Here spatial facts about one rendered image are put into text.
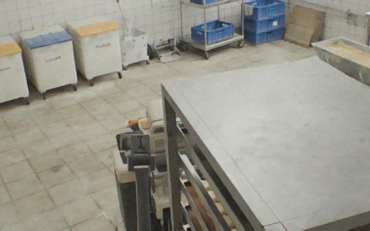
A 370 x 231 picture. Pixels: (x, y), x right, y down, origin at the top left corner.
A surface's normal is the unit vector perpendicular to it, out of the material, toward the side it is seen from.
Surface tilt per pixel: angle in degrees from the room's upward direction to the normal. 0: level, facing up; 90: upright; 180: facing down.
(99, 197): 0
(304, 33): 67
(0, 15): 90
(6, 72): 91
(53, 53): 90
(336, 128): 0
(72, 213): 0
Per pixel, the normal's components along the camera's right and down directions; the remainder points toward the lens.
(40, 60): 0.50, 0.43
